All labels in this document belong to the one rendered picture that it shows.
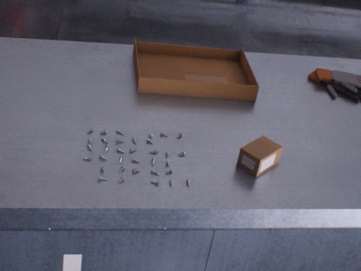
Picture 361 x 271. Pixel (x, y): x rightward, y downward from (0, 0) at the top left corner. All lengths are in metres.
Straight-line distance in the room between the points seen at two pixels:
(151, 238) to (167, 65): 0.78
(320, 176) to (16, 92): 1.00
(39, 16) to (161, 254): 2.67
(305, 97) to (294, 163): 0.44
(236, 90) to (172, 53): 0.35
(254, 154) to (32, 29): 2.48
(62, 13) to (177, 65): 2.05
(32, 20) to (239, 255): 2.65
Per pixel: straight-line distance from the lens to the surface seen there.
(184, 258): 1.82
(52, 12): 4.25
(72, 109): 1.96
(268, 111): 2.13
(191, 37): 4.13
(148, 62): 2.29
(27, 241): 1.72
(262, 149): 1.80
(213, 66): 2.33
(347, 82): 2.40
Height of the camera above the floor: 1.69
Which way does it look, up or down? 33 degrees down
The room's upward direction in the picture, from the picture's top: 10 degrees clockwise
